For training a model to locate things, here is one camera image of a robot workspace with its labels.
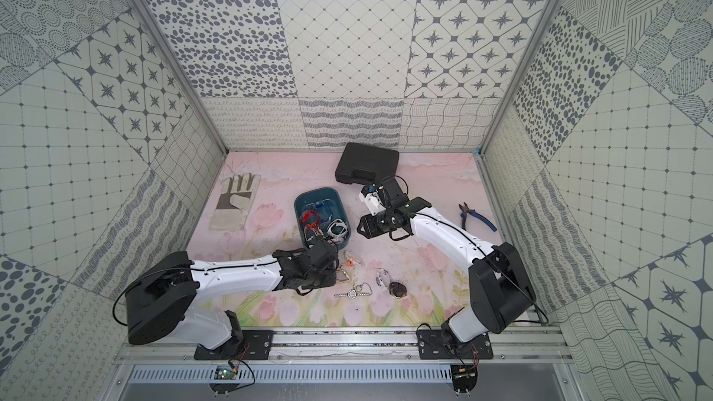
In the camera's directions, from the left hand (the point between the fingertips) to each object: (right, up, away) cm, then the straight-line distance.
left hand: (343, 283), depth 82 cm
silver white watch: (-4, +13, +13) cm, 19 cm away
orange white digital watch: (+2, +6, +6) cm, 9 cm away
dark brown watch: (+16, -1, -3) cm, 16 cm away
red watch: (-13, +17, +17) cm, 28 cm away
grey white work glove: (-44, +22, +22) cm, 54 cm away
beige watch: (-1, +2, +1) cm, 2 cm away
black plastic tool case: (+5, +37, +33) cm, 50 cm away
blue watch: (-10, +22, +19) cm, 31 cm away
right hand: (+7, +16, +2) cm, 17 cm away
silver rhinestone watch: (+6, -3, +2) cm, 6 cm away
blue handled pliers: (+44, +20, +19) cm, 52 cm away
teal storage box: (-10, +18, +18) cm, 27 cm away
